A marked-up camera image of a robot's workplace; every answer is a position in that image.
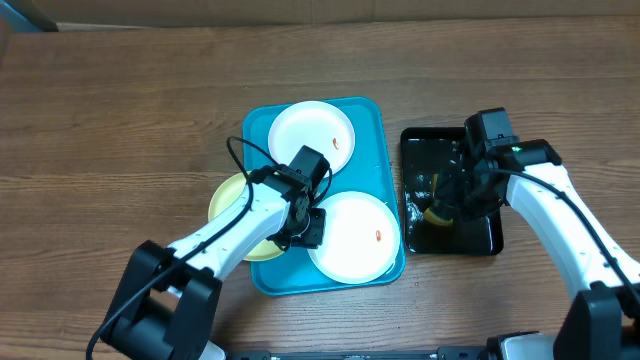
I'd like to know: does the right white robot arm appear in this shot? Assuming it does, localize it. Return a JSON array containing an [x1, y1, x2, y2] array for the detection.
[[433, 140, 639, 359]]

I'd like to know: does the yellow plate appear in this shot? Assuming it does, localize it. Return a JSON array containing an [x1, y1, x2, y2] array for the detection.
[[207, 173, 284, 262]]

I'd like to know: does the teal plastic tray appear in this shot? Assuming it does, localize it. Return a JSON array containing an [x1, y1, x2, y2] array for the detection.
[[242, 96, 406, 296]]

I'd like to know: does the black water tray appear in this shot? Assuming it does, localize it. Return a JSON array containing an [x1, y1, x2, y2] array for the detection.
[[400, 127, 504, 256]]

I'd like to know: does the white plate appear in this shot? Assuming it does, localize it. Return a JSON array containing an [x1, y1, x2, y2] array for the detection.
[[308, 191, 401, 285], [268, 101, 356, 174]]

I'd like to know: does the white plate top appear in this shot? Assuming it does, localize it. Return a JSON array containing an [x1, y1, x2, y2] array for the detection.
[[268, 101, 356, 174]]

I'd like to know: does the yellow green sponge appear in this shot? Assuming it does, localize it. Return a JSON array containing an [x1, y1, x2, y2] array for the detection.
[[423, 174, 453, 227]]

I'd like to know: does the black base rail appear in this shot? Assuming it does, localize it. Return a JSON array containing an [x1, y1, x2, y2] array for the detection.
[[226, 346, 498, 360]]

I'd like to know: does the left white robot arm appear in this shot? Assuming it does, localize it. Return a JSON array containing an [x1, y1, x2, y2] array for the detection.
[[86, 165, 332, 359]]

